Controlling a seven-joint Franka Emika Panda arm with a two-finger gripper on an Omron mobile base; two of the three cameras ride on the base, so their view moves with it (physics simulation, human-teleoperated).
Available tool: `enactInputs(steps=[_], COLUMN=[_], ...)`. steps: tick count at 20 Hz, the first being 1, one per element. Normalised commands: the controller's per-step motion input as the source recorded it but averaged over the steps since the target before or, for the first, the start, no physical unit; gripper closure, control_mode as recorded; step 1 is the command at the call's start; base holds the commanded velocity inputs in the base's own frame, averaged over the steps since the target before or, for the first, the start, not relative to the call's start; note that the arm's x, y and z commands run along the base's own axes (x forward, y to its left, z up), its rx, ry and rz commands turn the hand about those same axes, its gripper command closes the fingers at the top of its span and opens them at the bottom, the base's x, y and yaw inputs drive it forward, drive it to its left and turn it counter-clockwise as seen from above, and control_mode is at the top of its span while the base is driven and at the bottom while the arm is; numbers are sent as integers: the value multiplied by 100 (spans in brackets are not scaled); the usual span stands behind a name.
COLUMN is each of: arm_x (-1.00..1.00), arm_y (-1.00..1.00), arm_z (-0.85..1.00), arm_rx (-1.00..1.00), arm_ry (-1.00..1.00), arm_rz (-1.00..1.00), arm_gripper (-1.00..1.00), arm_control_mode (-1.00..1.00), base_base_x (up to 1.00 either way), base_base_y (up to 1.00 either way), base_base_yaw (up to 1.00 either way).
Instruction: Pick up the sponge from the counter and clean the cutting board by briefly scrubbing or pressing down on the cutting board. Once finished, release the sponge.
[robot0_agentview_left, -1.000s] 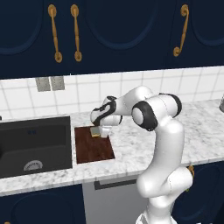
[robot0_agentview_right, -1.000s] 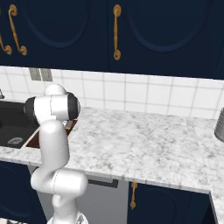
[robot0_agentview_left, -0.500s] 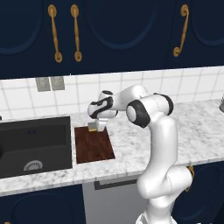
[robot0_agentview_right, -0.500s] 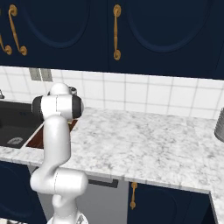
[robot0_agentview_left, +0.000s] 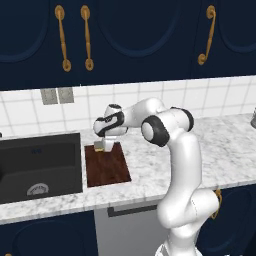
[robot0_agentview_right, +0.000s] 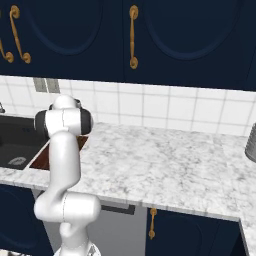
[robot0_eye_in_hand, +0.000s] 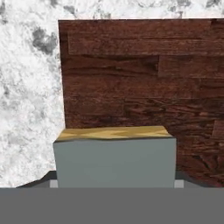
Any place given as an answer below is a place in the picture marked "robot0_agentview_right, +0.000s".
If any dark red cutting board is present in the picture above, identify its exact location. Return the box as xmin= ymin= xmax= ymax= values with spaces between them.
xmin=28 ymin=134 xmax=90 ymax=171

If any black sink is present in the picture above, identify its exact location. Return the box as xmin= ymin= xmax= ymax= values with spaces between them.
xmin=0 ymin=114 xmax=51 ymax=171

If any grey ribbed pot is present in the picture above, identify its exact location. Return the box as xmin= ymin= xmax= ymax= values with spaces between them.
xmin=244 ymin=122 xmax=256 ymax=164

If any navy base cupboard door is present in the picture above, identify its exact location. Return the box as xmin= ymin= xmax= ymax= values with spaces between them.
xmin=0 ymin=183 xmax=55 ymax=256
xmin=144 ymin=207 xmax=248 ymax=256

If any black dishwasher handle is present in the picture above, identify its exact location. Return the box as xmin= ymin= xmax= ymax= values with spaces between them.
xmin=100 ymin=204 xmax=137 ymax=216

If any grey wall socket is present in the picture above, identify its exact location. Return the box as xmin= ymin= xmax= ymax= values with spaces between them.
xmin=32 ymin=77 xmax=48 ymax=93
xmin=45 ymin=78 xmax=61 ymax=94

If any brass base cupboard handle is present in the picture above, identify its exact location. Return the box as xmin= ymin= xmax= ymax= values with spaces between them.
xmin=148 ymin=207 xmax=158 ymax=241

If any navy wall cupboard door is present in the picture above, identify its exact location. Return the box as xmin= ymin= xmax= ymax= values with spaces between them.
xmin=0 ymin=0 xmax=6 ymax=76
xmin=122 ymin=0 xmax=256 ymax=92
xmin=0 ymin=0 xmax=126 ymax=83

